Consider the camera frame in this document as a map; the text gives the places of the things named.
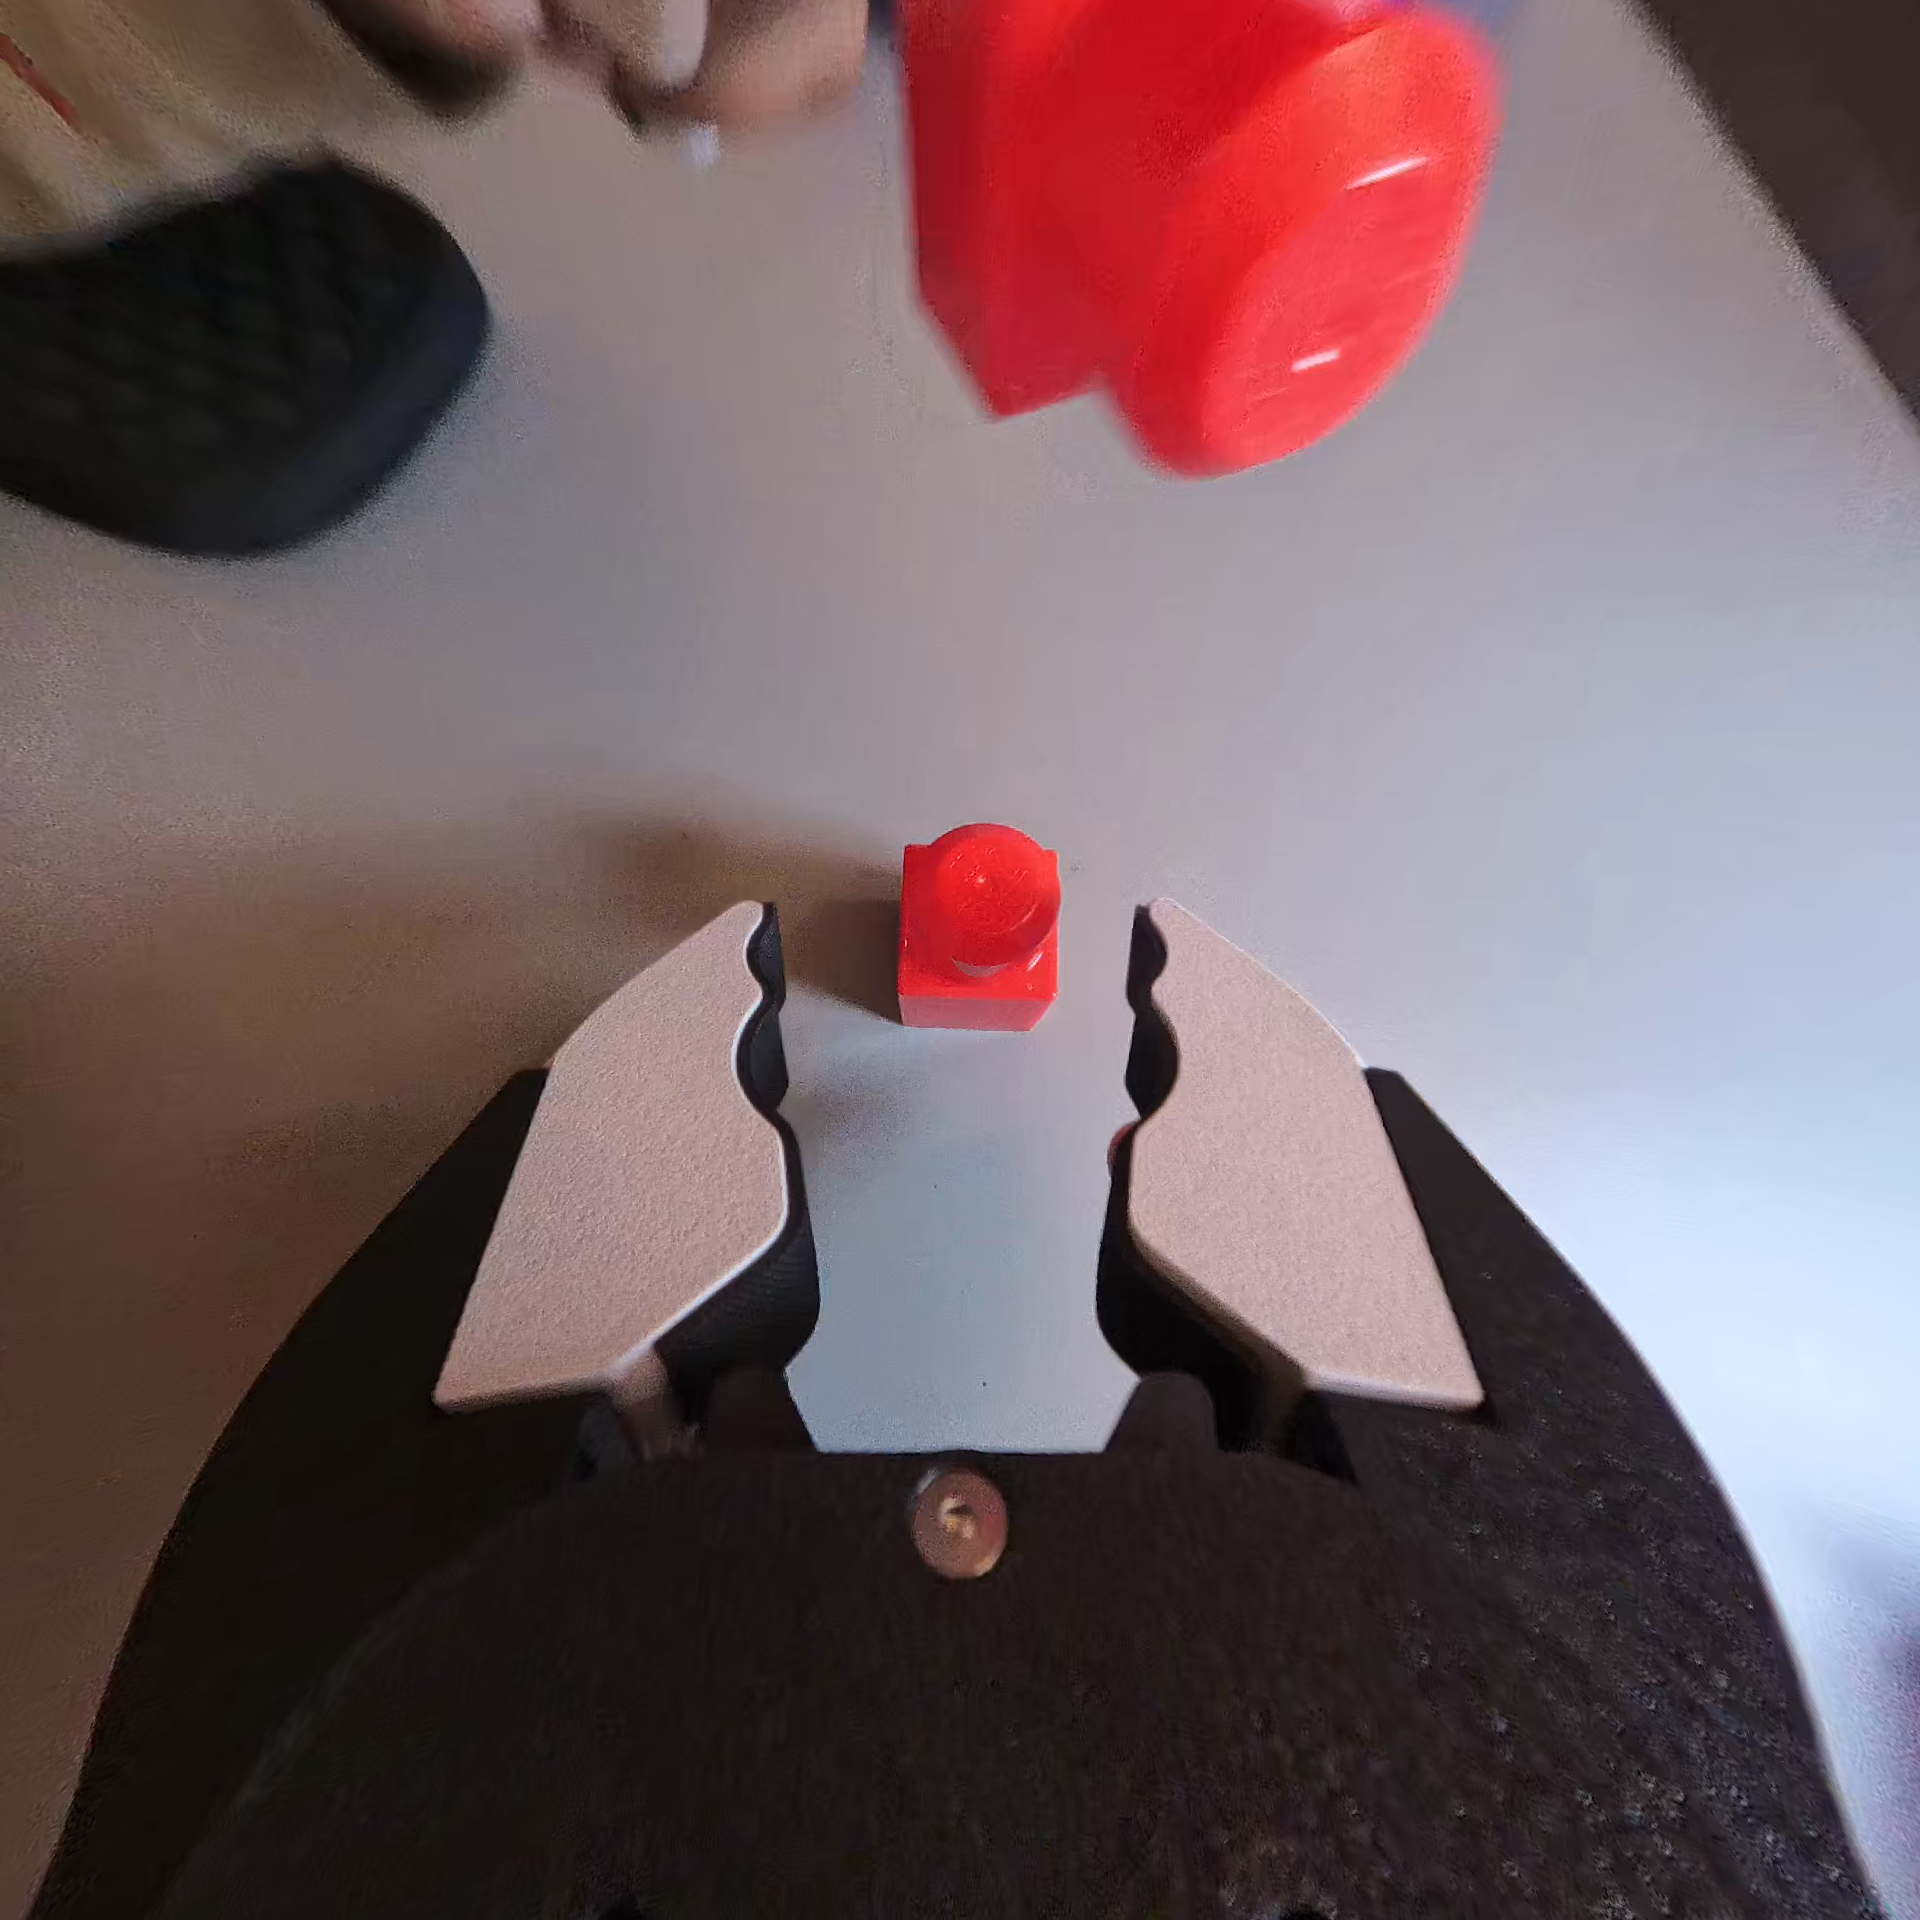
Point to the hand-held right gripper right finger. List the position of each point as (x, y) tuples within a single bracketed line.
[(1291, 1201)]

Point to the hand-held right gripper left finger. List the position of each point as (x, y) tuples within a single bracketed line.
[(630, 1201)]

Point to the red mega block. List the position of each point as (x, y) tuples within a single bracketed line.
[(1202, 225), (974, 915)]

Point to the person's left forearm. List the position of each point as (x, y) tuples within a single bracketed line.
[(181, 105)]

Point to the person's left hand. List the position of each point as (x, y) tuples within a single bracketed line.
[(721, 60)]

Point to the black armrest pad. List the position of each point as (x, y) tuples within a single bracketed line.
[(226, 375)]

